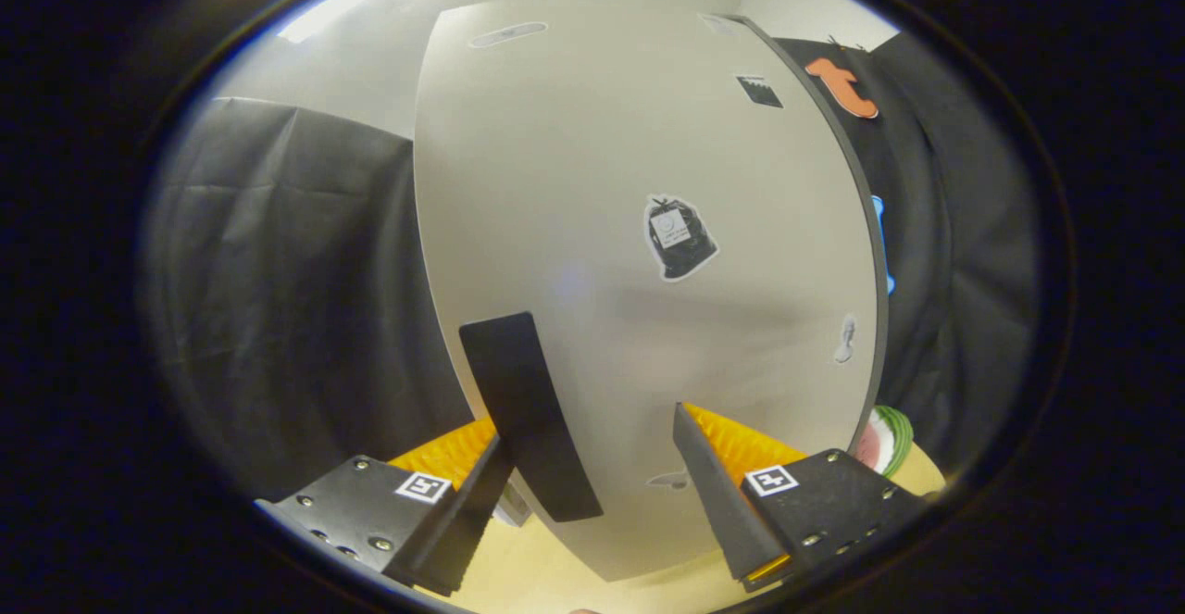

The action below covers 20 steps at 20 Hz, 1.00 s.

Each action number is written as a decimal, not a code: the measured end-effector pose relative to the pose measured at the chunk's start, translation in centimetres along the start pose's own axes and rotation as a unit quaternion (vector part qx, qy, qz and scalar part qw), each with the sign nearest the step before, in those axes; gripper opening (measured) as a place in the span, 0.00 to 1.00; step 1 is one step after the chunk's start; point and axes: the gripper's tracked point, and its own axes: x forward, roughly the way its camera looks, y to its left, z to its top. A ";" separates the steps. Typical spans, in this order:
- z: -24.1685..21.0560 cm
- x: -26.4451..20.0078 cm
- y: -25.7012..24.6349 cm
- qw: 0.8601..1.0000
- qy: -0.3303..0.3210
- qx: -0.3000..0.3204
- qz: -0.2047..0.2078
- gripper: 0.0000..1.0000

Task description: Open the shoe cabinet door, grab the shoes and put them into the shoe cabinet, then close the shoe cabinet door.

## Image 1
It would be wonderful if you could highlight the white cover book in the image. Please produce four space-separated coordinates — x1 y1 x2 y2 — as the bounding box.
493 477 534 528

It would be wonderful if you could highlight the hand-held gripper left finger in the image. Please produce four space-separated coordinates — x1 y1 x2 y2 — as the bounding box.
256 415 517 598

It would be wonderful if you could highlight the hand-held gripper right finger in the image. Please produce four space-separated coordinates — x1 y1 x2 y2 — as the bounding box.
672 401 929 595

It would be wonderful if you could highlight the black backdrop cloth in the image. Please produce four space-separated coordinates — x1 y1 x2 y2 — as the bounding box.
148 35 1042 504

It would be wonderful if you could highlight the black door handle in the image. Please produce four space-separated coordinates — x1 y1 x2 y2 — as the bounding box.
458 311 605 523

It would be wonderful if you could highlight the grey shoe cabinet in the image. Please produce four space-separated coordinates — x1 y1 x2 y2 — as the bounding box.
704 12 892 467

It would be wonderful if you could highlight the watermelon slice toy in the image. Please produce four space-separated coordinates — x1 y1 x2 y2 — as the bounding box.
854 405 915 478

